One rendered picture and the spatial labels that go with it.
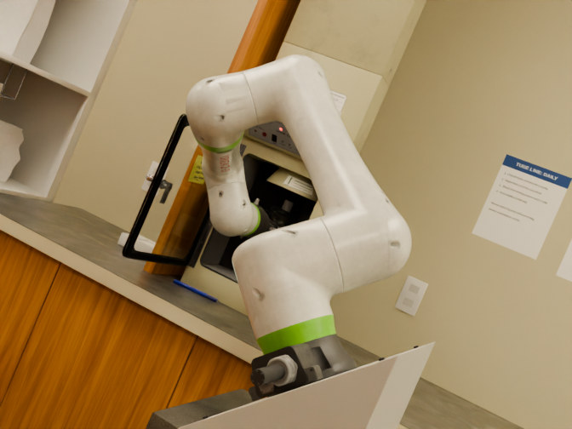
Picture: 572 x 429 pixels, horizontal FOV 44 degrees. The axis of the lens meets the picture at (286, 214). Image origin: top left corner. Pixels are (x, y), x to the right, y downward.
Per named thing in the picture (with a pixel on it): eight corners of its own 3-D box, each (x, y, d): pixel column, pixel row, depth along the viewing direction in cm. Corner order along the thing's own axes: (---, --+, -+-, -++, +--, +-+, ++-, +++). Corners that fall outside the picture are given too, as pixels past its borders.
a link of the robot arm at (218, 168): (197, 157, 150) (248, 149, 151) (188, 107, 152) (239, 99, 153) (206, 197, 185) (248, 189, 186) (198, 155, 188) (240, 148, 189)
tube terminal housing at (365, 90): (214, 282, 233) (306, 66, 230) (299, 325, 222) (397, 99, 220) (179, 281, 209) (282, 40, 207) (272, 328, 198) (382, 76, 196)
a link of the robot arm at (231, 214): (206, 238, 175) (247, 228, 171) (197, 190, 177) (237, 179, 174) (229, 243, 188) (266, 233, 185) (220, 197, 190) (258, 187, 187)
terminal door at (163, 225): (186, 267, 207) (241, 141, 205) (122, 257, 179) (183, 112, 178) (185, 266, 207) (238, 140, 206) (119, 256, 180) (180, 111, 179)
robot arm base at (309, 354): (303, 386, 91) (289, 341, 93) (211, 416, 97) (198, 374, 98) (370, 363, 115) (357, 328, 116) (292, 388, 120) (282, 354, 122)
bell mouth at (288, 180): (277, 185, 222) (284, 169, 222) (327, 206, 217) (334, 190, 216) (257, 176, 206) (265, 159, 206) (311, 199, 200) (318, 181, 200)
